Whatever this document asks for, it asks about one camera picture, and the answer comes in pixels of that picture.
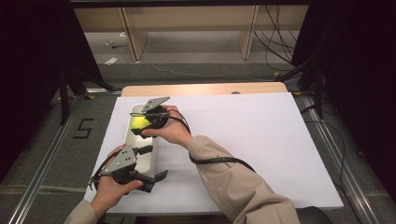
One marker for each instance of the black chair armrest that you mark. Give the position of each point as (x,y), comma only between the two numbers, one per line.
(314,216)

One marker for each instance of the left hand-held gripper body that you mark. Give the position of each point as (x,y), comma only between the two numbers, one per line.
(125,158)

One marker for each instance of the black curtain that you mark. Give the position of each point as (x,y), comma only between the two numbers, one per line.
(364,77)
(31,77)

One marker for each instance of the person's right hand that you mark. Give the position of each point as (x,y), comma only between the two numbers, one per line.
(174,129)

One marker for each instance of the light wooden desk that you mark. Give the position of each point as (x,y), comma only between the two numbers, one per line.
(137,37)

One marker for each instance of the black tripod stand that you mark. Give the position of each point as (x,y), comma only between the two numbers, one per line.
(317,90)
(64,102)

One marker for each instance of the person's left hand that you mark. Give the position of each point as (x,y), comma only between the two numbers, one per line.
(108,193)

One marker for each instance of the white paper scrap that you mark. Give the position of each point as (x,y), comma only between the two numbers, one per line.
(111,61)

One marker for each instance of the white foam board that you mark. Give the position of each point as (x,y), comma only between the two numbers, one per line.
(249,124)

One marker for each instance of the white plastic container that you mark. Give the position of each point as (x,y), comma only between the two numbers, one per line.
(146,163)

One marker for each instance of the yellow tennis ball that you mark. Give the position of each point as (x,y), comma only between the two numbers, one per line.
(138,123)

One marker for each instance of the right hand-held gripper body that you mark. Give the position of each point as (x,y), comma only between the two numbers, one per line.
(159,116)

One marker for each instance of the light wooden table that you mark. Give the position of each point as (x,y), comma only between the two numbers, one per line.
(186,89)

